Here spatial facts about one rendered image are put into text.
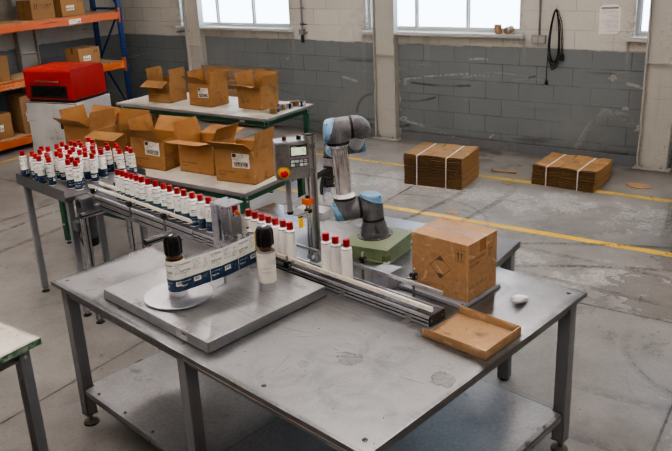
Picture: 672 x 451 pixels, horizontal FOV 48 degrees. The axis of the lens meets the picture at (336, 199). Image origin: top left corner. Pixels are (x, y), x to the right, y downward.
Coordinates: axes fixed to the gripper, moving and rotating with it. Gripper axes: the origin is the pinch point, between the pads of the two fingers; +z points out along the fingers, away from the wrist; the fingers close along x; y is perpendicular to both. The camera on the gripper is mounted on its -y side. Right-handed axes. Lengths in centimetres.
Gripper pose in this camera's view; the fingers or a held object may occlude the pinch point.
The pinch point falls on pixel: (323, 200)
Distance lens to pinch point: 427.6
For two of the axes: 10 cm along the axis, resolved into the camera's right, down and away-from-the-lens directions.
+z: -0.7, 9.9, 1.1
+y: 8.7, 1.2, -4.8
